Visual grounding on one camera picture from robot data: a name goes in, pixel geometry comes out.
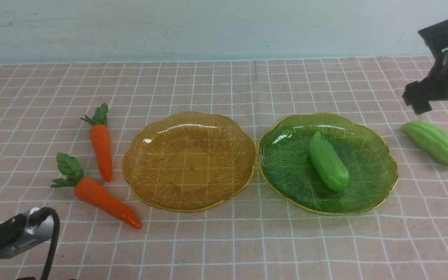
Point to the green ribbed plastic plate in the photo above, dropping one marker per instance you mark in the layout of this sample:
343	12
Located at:
285	163

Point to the amber ribbed plastic plate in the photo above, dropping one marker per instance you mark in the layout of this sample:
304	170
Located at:
189	162

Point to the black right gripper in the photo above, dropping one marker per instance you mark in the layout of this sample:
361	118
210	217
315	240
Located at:
434	87

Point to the green toy gourd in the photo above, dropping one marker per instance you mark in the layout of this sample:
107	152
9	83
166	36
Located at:
429	138
329	166

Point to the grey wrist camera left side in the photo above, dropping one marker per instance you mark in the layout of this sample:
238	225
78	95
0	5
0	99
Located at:
27	230

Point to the pink checkered tablecloth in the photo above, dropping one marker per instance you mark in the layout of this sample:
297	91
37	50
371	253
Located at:
256	235

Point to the orange toy carrot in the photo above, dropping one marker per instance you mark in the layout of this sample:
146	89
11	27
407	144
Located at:
90	191
100	139

